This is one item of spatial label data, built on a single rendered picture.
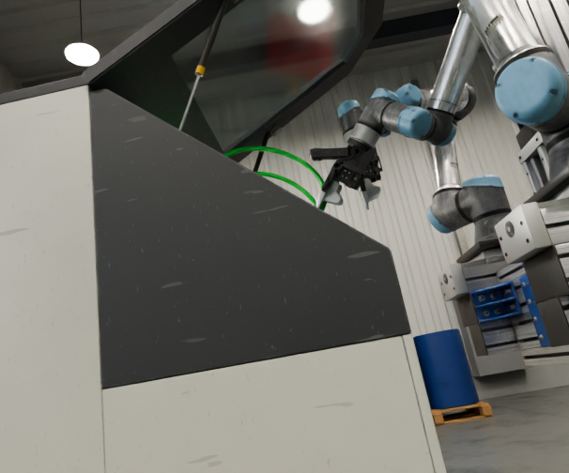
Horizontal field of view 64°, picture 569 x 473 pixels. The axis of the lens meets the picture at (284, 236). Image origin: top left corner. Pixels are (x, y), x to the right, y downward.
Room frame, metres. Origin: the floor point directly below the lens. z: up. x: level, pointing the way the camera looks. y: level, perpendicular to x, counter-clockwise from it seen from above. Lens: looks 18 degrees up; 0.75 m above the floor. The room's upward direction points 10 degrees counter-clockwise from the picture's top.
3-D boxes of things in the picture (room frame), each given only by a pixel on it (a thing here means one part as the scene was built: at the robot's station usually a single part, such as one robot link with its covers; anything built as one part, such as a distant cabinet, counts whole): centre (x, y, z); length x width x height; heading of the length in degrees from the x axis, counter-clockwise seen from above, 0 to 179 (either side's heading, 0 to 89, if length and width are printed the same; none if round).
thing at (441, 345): (6.06, -1.39, 0.51); 1.20 x 0.85 x 1.02; 87
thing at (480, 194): (1.40, -0.66, 1.20); 0.13 x 0.12 x 0.14; 34
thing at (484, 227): (1.40, -0.66, 1.09); 0.15 x 0.15 x 0.10
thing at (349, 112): (1.30, -0.28, 1.51); 0.09 x 0.08 x 0.11; 124
